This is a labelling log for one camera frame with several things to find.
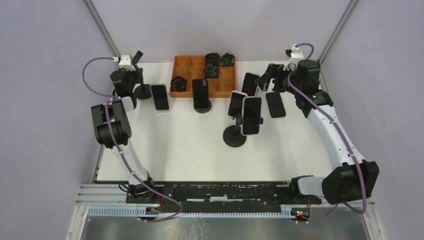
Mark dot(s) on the blue case phone rear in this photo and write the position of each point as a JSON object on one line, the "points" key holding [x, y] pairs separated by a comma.
{"points": [[249, 86]]}

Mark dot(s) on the black phone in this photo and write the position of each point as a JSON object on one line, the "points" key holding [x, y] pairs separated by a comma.
{"points": [[275, 105], [200, 93]]}

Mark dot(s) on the black coiled band front-left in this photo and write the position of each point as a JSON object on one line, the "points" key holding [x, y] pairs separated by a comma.
{"points": [[178, 84]]}

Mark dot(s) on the black coiled band top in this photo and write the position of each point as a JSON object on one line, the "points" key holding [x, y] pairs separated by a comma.
{"points": [[212, 58]]}

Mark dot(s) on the round wooden phone stand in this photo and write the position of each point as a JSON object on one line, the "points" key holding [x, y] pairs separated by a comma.
{"points": [[204, 110]]}

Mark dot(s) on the black phone on wooden stand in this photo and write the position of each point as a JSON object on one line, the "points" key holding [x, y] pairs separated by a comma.
{"points": [[200, 93]]}

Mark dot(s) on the green-black coiled band right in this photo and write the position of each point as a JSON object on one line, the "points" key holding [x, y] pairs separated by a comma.
{"points": [[227, 60]]}

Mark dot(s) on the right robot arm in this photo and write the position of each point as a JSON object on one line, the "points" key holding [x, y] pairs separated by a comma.
{"points": [[352, 177]]}

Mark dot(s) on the black clamp stand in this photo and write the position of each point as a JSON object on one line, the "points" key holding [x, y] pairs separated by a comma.
{"points": [[142, 91], [232, 134]]}

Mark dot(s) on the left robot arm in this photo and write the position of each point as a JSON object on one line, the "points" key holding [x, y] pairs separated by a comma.
{"points": [[112, 129]]}

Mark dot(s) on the pink case phone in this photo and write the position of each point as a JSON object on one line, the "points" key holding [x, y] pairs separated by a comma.
{"points": [[236, 102]]}

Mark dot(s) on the white-blue case phone front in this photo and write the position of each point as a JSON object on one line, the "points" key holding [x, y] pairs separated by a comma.
{"points": [[251, 115]]}

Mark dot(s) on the aluminium rail frame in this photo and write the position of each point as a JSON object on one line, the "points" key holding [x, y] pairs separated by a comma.
{"points": [[108, 193]]}

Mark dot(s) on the phone with clear case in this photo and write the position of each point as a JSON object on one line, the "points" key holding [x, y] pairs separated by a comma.
{"points": [[160, 97]]}

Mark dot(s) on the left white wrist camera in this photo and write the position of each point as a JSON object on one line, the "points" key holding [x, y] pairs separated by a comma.
{"points": [[126, 62]]}

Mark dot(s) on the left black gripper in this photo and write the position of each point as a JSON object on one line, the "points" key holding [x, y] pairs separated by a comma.
{"points": [[138, 73]]}

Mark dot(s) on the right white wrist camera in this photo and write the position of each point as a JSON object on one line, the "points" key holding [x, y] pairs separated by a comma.
{"points": [[294, 55]]}

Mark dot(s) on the orange compartment tray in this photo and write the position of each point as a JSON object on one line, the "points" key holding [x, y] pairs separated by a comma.
{"points": [[192, 67]]}

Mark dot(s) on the black coiled band middle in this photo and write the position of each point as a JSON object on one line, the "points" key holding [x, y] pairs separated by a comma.
{"points": [[211, 71]]}

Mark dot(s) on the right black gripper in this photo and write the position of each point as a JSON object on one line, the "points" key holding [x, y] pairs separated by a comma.
{"points": [[274, 71]]}

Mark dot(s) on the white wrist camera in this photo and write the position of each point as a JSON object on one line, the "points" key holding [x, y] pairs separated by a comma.
{"points": [[126, 62], [294, 55]]}

